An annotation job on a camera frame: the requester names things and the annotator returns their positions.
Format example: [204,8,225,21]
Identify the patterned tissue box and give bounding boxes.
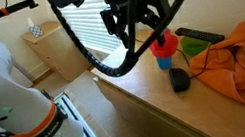
[27,18,44,38]

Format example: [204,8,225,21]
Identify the white window blinds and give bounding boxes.
[60,0,122,54]

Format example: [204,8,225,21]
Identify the black speaker cable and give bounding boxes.
[134,25,218,88]

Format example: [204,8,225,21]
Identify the black corrugated cable conduit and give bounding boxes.
[41,0,219,89]

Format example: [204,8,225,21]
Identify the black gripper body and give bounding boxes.
[100,0,171,48]

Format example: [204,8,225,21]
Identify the black remote control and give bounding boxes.
[175,27,225,44]

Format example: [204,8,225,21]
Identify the wooden dresser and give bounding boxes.
[85,10,245,137]

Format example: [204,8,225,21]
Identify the blue plastic cup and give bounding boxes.
[156,56,172,70]

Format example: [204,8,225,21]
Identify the black round speaker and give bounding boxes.
[169,68,191,92]

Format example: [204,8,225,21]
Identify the small wooden side cabinet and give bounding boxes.
[21,21,91,82]

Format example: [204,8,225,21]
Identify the red plastic bowl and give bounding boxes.
[149,29,179,58]

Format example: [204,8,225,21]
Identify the green plastic bowl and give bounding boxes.
[181,37,210,56]

